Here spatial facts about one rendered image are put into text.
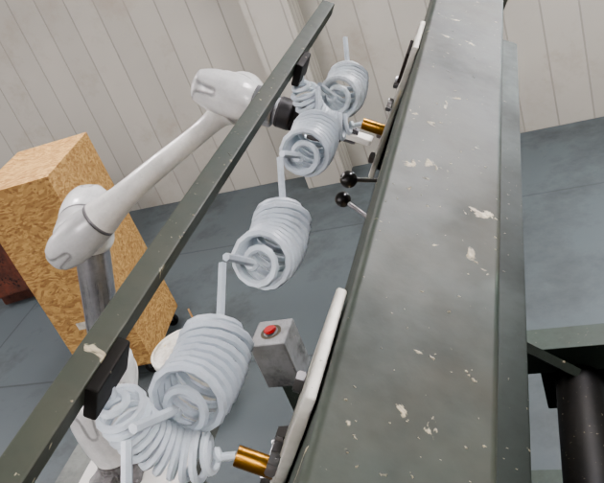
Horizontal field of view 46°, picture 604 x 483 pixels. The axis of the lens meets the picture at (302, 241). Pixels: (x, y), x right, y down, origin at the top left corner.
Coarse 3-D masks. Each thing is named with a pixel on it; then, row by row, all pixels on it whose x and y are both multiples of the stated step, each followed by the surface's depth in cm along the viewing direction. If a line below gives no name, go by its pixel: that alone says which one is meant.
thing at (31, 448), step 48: (336, 96) 99; (240, 144) 72; (288, 144) 86; (336, 144) 87; (192, 192) 63; (240, 240) 70; (288, 240) 69; (144, 288) 53; (96, 336) 48; (192, 336) 56; (240, 336) 57; (192, 384) 58; (240, 384) 56; (48, 432) 42; (0, 480) 39
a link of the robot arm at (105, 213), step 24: (240, 72) 179; (216, 120) 184; (168, 144) 183; (192, 144) 184; (144, 168) 178; (168, 168) 181; (120, 192) 177; (144, 192) 179; (96, 216) 178; (120, 216) 179
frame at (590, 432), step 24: (528, 336) 203; (552, 336) 200; (576, 336) 197; (600, 336) 194; (528, 360) 200; (576, 360) 197; (600, 360) 195; (552, 384) 204; (576, 384) 191; (600, 384) 192; (576, 408) 185; (600, 408) 185; (576, 432) 179; (600, 432) 178; (576, 456) 173; (600, 456) 172; (552, 480) 232; (576, 480) 168; (600, 480) 166
